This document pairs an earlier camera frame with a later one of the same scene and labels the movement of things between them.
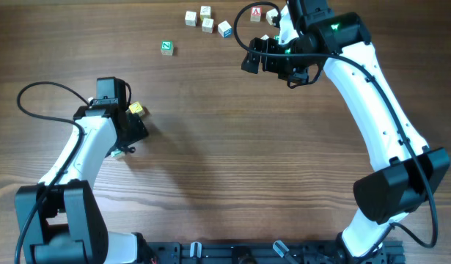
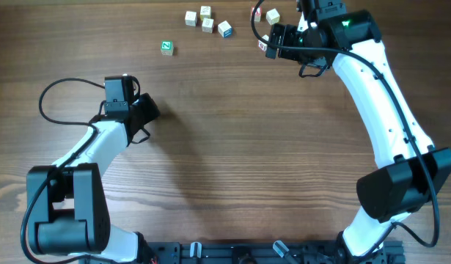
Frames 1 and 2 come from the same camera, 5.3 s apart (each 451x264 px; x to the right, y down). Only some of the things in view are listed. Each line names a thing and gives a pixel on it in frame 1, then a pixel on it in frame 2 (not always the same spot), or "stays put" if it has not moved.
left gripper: [136, 129] to [147, 111]
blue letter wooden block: [225, 29] stays put
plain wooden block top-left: [191, 18] stays put
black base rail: [392, 252] stays put
